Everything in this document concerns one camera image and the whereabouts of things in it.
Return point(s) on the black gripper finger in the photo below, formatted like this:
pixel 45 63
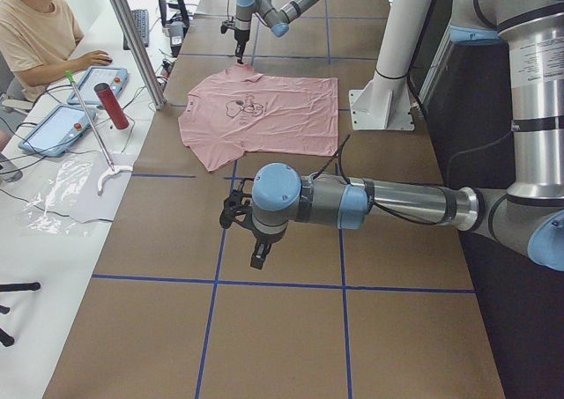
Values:
pixel 239 53
pixel 259 258

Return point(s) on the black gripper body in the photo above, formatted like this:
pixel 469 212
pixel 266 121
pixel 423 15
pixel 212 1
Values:
pixel 263 238
pixel 240 36

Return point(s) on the pink printed t-shirt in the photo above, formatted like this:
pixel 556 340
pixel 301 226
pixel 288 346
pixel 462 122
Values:
pixel 240 110

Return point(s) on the person's right hand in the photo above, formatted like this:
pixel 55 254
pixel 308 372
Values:
pixel 91 59

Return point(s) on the black keyboard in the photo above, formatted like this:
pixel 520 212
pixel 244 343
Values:
pixel 141 20

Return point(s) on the far teach pendant tablet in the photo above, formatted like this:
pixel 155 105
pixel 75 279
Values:
pixel 115 77

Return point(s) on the teach pendant tablet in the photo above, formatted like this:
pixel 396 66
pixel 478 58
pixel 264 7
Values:
pixel 58 131
pixel 115 77

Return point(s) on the red cylindrical bottle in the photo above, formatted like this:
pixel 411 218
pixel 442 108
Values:
pixel 109 102

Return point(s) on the reacher grabber stick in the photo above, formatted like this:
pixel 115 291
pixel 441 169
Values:
pixel 113 169

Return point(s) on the person in beige shirt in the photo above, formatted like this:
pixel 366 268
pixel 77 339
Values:
pixel 37 40

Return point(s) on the near teach pendant tablet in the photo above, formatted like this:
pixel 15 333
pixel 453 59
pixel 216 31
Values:
pixel 58 131

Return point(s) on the clear plastic bag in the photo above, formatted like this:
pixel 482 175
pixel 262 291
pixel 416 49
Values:
pixel 47 210

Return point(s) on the black tripod legs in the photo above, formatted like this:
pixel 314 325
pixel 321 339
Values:
pixel 8 340

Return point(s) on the aluminium frame post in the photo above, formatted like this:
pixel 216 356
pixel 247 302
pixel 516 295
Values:
pixel 137 48

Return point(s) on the white camera post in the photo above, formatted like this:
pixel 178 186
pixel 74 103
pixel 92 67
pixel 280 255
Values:
pixel 384 103

